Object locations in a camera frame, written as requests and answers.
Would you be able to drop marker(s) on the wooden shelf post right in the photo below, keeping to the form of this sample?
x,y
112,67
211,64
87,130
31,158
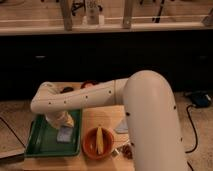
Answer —
x,y
127,15

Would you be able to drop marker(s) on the white bottle on shelf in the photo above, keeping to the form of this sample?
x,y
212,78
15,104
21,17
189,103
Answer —
x,y
92,12

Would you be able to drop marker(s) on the brown wrapped snack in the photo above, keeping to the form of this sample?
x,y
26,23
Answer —
x,y
125,150

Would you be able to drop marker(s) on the wooden shelf post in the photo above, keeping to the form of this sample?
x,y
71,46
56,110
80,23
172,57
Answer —
x,y
66,14
127,15

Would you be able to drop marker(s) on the yellow corn cob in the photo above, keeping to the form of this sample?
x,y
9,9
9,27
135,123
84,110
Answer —
x,y
99,141

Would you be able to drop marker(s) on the light blue sponge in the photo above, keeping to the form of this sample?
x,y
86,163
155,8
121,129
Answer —
x,y
64,134

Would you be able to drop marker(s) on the wooden shelf post left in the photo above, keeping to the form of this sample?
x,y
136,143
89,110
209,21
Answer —
x,y
66,14

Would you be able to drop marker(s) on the grey blue cloth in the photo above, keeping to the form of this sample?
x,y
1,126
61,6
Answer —
x,y
122,127

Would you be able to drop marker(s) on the wooden board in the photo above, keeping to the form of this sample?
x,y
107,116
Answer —
x,y
107,117

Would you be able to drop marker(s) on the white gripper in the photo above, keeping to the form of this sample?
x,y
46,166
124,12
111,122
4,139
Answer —
x,y
58,119

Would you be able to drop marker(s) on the dark bowl with orange food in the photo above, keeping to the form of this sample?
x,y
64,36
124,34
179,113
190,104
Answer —
x,y
88,83

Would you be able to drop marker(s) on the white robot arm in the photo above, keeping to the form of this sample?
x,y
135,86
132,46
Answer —
x,y
150,110

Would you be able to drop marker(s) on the green plastic tray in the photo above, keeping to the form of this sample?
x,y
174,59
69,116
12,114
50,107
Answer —
x,y
43,142

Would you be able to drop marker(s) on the blue black device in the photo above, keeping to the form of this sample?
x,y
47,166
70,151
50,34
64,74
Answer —
x,y
199,99

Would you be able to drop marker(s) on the dark metal cup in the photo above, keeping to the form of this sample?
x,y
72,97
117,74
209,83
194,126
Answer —
x,y
67,89

